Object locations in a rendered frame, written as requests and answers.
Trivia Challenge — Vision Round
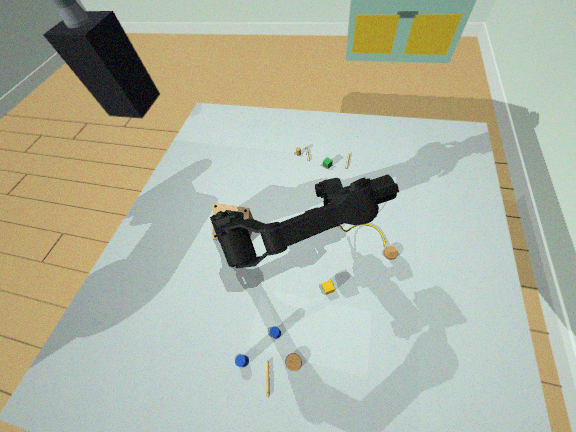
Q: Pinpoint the orange round disc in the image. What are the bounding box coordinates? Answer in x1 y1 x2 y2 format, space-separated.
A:
286 353 302 371

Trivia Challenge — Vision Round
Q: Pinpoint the blue cylinder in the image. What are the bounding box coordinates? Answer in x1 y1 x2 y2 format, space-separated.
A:
235 354 249 367
270 326 281 339

